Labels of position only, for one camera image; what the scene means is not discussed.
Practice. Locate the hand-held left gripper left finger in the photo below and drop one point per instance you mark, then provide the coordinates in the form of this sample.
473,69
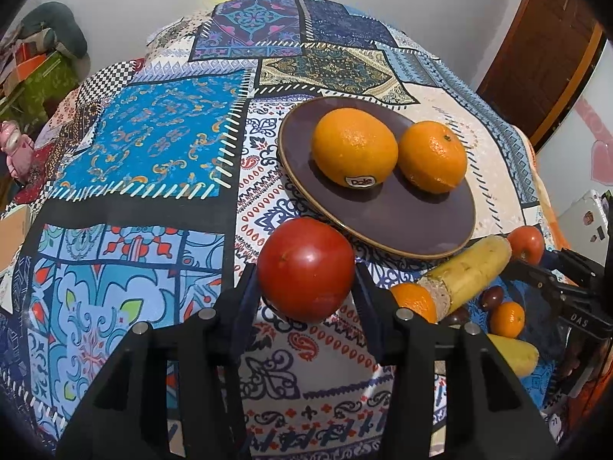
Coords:
249,297

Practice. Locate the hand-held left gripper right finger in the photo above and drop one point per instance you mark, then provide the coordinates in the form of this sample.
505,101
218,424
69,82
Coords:
362,297

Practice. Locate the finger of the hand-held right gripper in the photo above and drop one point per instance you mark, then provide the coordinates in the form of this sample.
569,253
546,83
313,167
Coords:
574,261
536,278

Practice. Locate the small red tomato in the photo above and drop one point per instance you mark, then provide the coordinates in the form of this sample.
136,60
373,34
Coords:
526,244

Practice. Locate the dark plum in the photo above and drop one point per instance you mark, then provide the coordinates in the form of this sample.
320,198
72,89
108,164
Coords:
458,317
493,297

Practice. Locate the small mandarin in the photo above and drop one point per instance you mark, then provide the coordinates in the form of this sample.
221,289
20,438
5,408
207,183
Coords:
506,319

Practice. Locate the large red tomato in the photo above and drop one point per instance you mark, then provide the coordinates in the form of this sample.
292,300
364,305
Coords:
306,268

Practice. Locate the yellow banana with cut end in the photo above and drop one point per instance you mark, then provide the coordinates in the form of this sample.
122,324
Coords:
471,268

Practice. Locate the dark purple plate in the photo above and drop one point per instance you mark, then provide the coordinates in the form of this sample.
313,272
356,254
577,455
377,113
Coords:
412,220

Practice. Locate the white flat case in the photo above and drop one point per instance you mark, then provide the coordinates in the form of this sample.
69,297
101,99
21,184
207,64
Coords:
582,223

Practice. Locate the orange blanket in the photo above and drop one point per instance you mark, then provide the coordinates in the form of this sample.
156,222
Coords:
546,211

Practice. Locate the white wardrobe with pink stickers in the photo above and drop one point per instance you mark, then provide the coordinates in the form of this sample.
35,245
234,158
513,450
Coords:
589,120

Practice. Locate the large orange with sticker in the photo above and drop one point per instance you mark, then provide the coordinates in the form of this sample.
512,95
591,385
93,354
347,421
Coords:
352,143

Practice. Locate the patchwork printed blanket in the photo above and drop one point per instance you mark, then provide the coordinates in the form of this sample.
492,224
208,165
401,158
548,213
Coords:
167,153

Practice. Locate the wooden door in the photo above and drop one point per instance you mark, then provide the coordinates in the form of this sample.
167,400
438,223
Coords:
541,57

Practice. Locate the cardboard box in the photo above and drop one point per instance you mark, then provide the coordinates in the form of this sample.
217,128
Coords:
12,237

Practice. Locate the pink toy figure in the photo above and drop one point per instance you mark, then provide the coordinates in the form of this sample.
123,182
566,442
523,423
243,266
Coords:
17,153

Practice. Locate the green patterned box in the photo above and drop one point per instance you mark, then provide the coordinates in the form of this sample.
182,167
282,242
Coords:
45,88

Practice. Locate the orange box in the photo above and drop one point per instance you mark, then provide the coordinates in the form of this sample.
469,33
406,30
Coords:
31,67

